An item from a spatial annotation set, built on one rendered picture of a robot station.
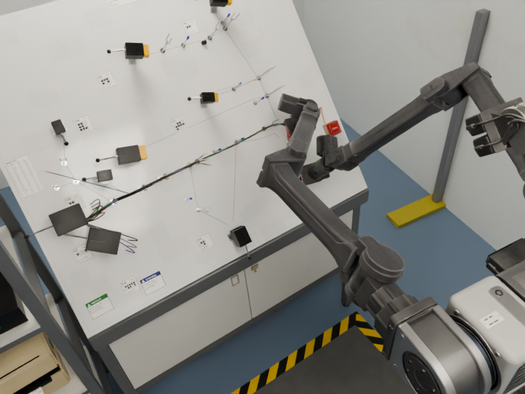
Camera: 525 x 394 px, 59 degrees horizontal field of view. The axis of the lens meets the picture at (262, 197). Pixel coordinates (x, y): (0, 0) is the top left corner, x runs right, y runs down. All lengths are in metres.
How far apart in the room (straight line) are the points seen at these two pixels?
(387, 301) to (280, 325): 1.73
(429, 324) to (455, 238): 2.25
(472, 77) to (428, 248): 1.76
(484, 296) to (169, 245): 1.09
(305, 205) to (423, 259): 1.94
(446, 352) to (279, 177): 0.51
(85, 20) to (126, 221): 0.67
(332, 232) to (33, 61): 1.12
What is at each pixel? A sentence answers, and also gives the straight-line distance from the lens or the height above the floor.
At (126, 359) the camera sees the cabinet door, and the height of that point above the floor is 0.62.
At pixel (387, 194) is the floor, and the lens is 3.22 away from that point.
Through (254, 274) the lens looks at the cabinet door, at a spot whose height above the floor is 0.68.
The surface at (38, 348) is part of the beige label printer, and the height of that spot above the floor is 0.83.
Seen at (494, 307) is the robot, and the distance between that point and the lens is 0.81.
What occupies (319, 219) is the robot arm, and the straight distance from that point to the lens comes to 0.95.
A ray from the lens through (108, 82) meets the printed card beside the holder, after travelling 1.65.
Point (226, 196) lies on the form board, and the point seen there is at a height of 1.04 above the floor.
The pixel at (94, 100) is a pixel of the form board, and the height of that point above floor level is 1.41.
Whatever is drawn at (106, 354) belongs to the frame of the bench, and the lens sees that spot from 1.79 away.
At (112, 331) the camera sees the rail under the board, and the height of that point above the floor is 0.86.
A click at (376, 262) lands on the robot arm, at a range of 0.85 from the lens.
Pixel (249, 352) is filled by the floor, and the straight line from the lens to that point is 2.47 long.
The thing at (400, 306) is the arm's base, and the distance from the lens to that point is 0.82.
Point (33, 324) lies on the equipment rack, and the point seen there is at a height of 1.06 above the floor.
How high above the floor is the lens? 2.16
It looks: 43 degrees down
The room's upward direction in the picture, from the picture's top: 6 degrees counter-clockwise
